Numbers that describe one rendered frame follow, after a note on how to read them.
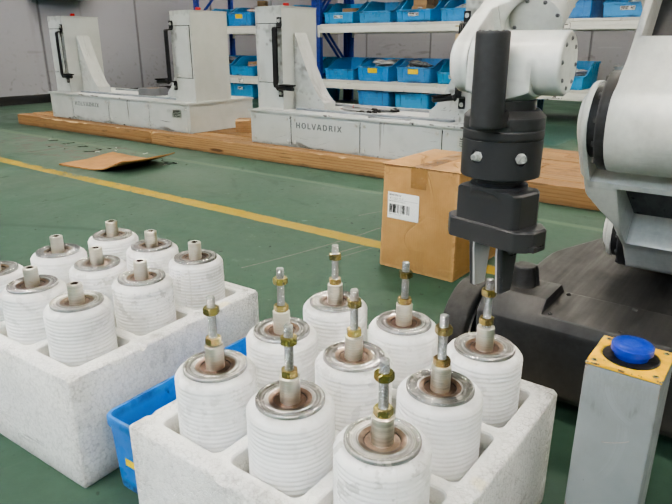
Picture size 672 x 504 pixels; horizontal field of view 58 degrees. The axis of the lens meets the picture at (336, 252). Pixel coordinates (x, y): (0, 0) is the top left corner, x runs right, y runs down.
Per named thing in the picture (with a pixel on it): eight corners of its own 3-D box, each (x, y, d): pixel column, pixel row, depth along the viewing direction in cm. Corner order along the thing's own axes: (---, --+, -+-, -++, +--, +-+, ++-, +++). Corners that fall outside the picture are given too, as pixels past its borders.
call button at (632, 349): (614, 347, 64) (617, 330, 63) (655, 359, 62) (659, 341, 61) (604, 362, 61) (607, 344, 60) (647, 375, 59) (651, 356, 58)
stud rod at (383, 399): (389, 430, 58) (392, 360, 55) (380, 432, 57) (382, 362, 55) (384, 424, 59) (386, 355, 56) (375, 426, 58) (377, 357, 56)
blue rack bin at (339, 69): (350, 77, 666) (350, 57, 659) (380, 78, 645) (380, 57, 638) (323, 79, 628) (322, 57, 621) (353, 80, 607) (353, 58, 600)
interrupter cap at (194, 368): (215, 347, 77) (215, 342, 77) (260, 364, 73) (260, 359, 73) (169, 373, 71) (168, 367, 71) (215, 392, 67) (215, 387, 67)
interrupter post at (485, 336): (493, 346, 77) (495, 322, 76) (494, 355, 75) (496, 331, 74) (474, 344, 78) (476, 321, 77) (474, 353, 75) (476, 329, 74)
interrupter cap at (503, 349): (512, 338, 79) (512, 333, 79) (517, 367, 72) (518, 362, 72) (453, 333, 80) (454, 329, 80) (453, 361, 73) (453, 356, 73)
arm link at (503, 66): (479, 130, 73) (487, 31, 70) (570, 138, 68) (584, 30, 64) (438, 143, 65) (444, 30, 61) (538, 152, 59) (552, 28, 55)
